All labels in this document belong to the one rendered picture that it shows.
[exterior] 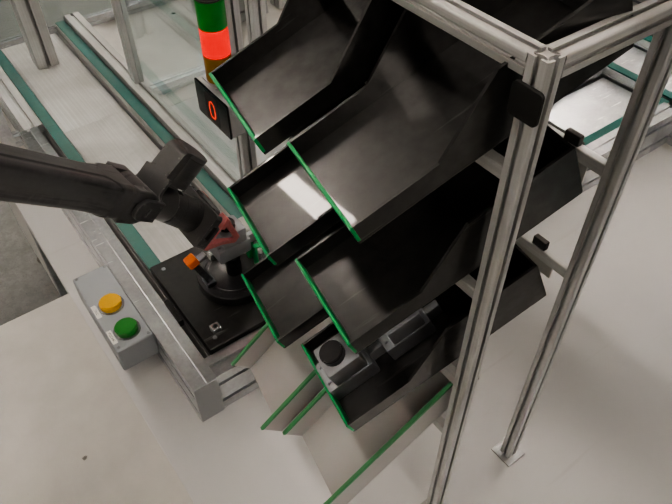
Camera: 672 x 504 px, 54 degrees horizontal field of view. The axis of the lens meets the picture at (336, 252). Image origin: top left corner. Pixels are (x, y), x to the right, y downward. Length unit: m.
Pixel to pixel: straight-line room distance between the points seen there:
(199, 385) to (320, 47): 0.63
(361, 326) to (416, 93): 0.24
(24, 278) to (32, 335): 1.39
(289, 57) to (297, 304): 0.34
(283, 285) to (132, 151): 0.85
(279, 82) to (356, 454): 0.53
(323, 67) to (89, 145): 1.12
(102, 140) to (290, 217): 1.03
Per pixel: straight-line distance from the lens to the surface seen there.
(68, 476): 1.24
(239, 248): 1.19
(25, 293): 2.76
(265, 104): 0.69
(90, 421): 1.28
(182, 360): 1.18
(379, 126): 0.62
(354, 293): 0.71
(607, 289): 1.48
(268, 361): 1.08
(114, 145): 1.73
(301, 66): 0.71
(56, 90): 1.99
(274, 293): 0.93
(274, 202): 0.81
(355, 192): 0.59
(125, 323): 1.24
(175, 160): 1.00
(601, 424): 1.28
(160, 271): 1.30
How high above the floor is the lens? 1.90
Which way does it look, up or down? 46 degrees down
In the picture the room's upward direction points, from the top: straight up
